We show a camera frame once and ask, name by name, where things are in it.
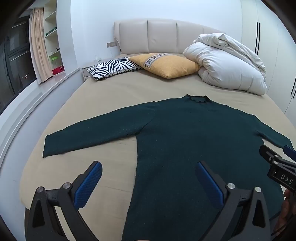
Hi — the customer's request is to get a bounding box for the white wardrobe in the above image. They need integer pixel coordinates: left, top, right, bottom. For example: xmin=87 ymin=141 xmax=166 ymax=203
xmin=240 ymin=0 xmax=296 ymax=114

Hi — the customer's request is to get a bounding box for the white nightstand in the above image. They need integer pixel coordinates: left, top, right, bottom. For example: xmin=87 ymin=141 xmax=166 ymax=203
xmin=81 ymin=66 xmax=97 ymax=81

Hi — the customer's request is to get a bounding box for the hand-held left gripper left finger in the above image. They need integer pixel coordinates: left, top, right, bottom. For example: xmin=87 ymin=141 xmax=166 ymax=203
xmin=24 ymin=161 xmax=103 ymax=241

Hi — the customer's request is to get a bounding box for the yellow pillow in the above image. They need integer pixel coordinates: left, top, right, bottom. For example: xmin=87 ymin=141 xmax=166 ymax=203
xmin=128 ymin=53 xmax=200 ymax=79

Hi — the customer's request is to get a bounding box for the person's right hand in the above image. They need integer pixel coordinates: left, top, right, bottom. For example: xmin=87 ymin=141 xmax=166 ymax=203
xmin=274 ymin=189 xmax=296 ymax=235

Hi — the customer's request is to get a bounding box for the white shelf unit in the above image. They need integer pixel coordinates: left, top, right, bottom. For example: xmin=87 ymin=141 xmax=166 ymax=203
xmin=43 ymin=0 xmax=64 ymax=79

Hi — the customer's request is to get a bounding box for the beige curtain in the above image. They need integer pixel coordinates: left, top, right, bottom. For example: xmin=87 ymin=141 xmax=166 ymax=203
xmin=29 ymin=8 xmax=53 ymax=84

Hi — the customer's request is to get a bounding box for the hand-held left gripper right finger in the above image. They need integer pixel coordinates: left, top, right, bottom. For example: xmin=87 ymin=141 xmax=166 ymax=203
xmin=195 ymin=161 xmax=271 ymax=241

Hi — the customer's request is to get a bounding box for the dark green sweater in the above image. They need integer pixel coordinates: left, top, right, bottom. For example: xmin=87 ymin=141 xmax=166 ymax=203
xmin=42 ymin=93 xmax=292 ymax=241

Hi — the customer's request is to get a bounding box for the white folded duvet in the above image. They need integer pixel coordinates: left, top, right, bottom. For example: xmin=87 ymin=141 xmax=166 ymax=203
xmin=183 ymin=32 xmax=267 ymax=96

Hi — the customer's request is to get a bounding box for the white window bench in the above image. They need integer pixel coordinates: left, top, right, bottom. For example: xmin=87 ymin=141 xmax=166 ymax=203
xmin=0 ymin=67 xmax=84 ymax=167

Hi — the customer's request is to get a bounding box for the beige padded headboard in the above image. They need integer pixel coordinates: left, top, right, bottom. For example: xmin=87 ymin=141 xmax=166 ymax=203
xmin=113 ymin=19 xmax=226 ymax=58

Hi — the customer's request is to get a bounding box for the zebra print pillow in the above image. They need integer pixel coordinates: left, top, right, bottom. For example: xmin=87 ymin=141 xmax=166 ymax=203
xmin=87 ymin=57 xmax=144 ymax=81

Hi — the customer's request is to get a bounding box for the dark window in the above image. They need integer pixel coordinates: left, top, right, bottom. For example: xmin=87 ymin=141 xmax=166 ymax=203
xmin=0 ymin=14 xmax=37 ymax=114

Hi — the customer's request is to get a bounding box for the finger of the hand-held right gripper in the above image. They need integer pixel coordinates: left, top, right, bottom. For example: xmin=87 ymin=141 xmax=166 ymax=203
xmin=259 ymin=145 xmax=284 ymax=168
xmin=283 ymin=145 xmax=296 ymax=161

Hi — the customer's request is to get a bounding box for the bed with beige sheet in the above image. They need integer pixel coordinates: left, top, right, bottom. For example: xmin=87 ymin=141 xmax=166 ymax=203
xmin=20 ymin=52 xmax=292 ymax=241

